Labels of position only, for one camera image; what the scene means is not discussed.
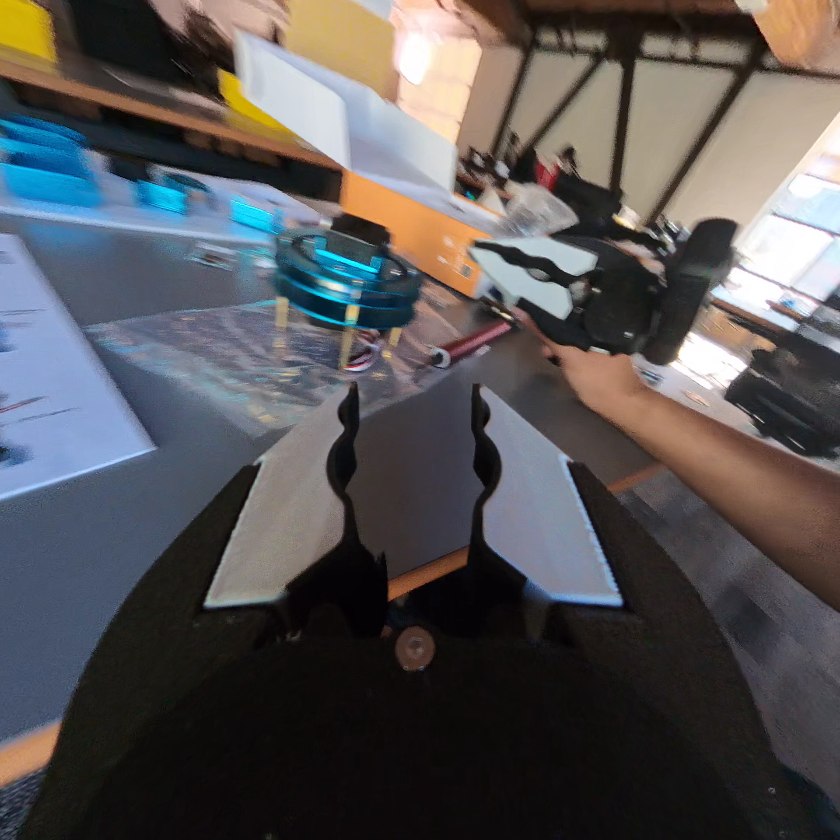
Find person's right forearm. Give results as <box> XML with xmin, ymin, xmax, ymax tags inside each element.
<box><xmin>604</xmin><ymin>384</ymin><xmax>840</xmax><ymax>615</ymax></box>

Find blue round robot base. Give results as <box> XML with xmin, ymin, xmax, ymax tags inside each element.
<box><xmin>272</xmin><ymin>226</ymin><xmax>424</xmax><ymax>370</ymax></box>

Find black servo motor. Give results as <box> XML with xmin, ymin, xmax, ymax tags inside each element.
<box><xmin>328</xmin><ymin>213</ymin><xmax>392</xmax><ymax>258</ymax></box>

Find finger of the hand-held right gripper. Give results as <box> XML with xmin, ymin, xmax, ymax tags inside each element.
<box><xmin>470</xmin><ymin>235</ymin><xmax>601</xmax><ymax>280</ymax></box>
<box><xmin>471</xmin><ymin>251</ymin><xmax>575</xmax><ymax>322</ymax></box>

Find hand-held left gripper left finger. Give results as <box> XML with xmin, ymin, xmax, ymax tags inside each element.
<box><xmin>203</xmin><ymin>382</ymin><xmax>388</xmax><ymax>611</ymax></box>

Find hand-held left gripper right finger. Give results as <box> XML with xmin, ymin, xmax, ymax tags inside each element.
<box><xmin>467</xmin><ymin>382</ymin><xmax>624</xmax><ymax>611</ymax></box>

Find black equipment pile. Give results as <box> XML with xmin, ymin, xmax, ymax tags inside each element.
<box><xmin>725</xmin><ymin>348</ymin><xmax>840</xmax><ymax>458</ymax></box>

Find clear plastic bag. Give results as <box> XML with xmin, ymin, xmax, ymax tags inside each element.
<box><xmin>85</xmin><ymin>289</ymin><xmax>526</xmax><ymax>442</ymax></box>

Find red white servo cable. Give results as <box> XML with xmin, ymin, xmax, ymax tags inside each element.
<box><xmin>341</xmin><ymin>340</ymin><xmax>385</xmax><ymax>376</ymax></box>

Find wooden workbench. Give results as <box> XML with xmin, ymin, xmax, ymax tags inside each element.
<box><xmin>0</xmin><ymin>56</ymin><xmax>343</xmax><ymax>174</ymax></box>

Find yellow storage bin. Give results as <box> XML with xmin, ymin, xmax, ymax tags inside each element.
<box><xmin>217</xmin><ymin>69</ymin><xmax>298</xmax><ymax>137</ymax></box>
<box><xmin>0</xmin><ymin>0</ymin><xmax>58</xmax><ymax>64</ymax></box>

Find white instruction manual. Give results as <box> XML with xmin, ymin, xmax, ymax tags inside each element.
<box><xmin>0</xmin><ymin>233</ymin><xmax>158</xmax><ymax>503</ymax></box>

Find grey desk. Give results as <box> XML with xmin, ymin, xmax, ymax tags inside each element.
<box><xmin>0</xmin><ymin>197</ymin><xmax>665</xmax><ymax>788</ymax></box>

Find red handled screwdriver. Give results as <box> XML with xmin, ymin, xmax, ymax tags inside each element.
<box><xmin>420</xmin><ymin>320</ymin><xmax>516</xmax><ymax>370</ymax></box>

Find person's right hand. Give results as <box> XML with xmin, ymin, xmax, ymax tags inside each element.
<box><xmin>543</xmin><ymin>328</ymin><xmax>652</xmax><ymax>422</ymax></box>

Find cluster of blue metal brackets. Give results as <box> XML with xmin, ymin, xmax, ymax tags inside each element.
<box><xmin>0</xmin><ymin>115</ymin><xmax>286</xmax><ymax>237</ymax></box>

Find white and orange cardboard box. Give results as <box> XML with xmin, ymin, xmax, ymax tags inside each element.
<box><xmin>233</xmin><ymin>29</ymin><xmax>508</xmax><ymax>300</ymax></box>

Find white parts tray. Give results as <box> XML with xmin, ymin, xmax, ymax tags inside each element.
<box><xmin>0</xmin><ymin>164</ymin><xmax>329</xmax><ymax>249</ymax></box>

